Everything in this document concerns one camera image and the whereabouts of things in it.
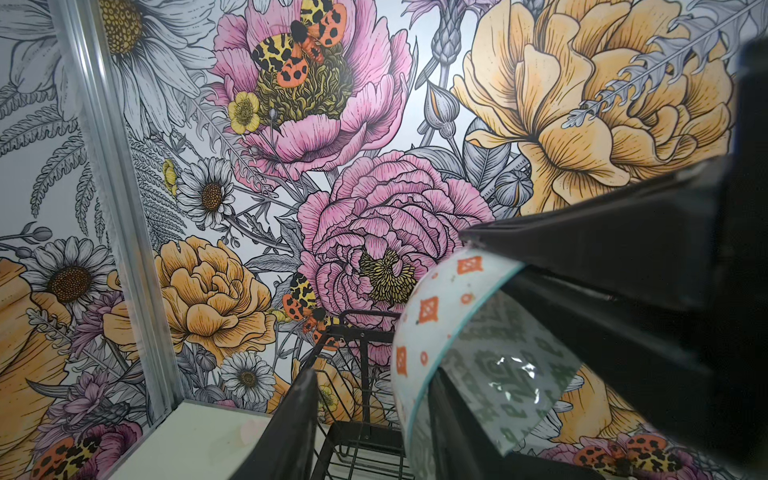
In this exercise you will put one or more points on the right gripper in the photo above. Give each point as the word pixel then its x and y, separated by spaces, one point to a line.
pixel 661 288

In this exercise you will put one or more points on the green patterned bowl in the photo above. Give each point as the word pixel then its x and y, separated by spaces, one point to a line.
pixel 508 368

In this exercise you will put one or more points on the aluminium wall corner profile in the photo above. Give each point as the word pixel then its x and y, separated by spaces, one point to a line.
pixel 83 43

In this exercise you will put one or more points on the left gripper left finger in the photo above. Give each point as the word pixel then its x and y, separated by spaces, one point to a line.
pixel 285 449

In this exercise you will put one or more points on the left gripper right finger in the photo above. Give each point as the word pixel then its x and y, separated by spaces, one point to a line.
pixel 461 448

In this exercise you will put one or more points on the black wire dish rack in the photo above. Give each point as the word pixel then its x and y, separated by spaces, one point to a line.
pixel 358 429

